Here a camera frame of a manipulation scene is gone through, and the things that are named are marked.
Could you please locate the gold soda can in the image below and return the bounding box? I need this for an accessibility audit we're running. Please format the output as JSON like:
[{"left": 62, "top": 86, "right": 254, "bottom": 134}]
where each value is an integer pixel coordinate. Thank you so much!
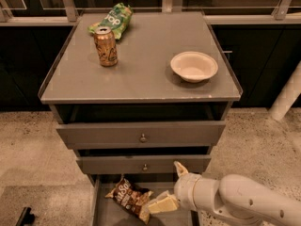
[{"left": 94, "top": 26, "right": 118, "bottom": 67}]

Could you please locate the green chip bag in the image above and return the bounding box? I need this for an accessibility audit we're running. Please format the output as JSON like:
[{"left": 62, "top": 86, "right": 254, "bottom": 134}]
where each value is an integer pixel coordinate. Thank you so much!
[{"left": 87, "top": 3, "right": 133, "bottom": 40}]

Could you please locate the metal railing frame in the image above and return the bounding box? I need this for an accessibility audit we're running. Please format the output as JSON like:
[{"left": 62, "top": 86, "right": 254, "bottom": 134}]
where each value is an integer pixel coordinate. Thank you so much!
[{"left": 0, "top": 0, "right": 301, "bottom": 26}]

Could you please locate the grey middle drawer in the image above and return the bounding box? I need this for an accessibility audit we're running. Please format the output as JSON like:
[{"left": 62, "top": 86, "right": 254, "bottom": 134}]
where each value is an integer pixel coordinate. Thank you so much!
[{"left": 76, "top": 154, "right": 211, "bottom": 174}]

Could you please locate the grey bottom drawer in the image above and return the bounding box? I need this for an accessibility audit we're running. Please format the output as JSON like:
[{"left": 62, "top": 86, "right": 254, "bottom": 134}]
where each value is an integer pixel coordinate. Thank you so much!
[{"left": 90, "top": 173, "right": 204, "bottom": 226}]

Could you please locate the white paper bowl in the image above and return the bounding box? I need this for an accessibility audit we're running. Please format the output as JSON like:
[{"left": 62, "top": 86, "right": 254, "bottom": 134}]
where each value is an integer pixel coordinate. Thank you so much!
[{"left": 170, "top": 52, "right": 218, "bottom": 83}]

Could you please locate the black object on floor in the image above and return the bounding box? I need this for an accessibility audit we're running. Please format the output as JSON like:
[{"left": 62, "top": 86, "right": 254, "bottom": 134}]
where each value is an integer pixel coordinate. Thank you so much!
[{"left": 15, "top": 207, "right": 35, "bottom": 226}]

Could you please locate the brown chip bag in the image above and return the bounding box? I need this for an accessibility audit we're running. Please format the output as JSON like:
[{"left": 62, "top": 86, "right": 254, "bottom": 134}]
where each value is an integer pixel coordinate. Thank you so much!
[{"left": 105, "top": 177, "right": 153, "bottom": 224}]

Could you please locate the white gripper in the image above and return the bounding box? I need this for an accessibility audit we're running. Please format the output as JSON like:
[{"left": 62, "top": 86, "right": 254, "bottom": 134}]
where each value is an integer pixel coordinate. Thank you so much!
[{"left": 147, "top": 161, "right": 201, "bottom": 214}]

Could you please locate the grey drawer cabinet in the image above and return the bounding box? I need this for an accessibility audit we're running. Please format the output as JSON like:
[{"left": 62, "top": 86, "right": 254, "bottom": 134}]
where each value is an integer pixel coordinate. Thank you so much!
[{"left": 37, "top": 10, "right": 244, "bottom": 226}]

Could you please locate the grey drawer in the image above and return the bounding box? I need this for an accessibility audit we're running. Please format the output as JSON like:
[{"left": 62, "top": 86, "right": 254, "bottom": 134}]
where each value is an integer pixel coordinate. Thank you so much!
[
  {"left": 56, "top": 121, "right": 226, "bottom": 150},
  {"left": 90, "top": 173, "right": 204, "bottom": 226},
  {"left": 76, "top": 154, "right": 211, "bottom": 174}
]

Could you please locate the grey top drawer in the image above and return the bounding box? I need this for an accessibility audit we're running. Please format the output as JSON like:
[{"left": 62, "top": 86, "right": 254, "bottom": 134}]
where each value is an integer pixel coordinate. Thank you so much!
[{"left": 56, "top": 121, "right": 226, "bottom": 150}]

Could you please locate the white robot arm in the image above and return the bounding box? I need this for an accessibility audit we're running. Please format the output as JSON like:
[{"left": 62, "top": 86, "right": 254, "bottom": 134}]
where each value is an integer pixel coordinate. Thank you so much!
[{"left": 150, "top": 68, "right": 301, "bottom": 226}]

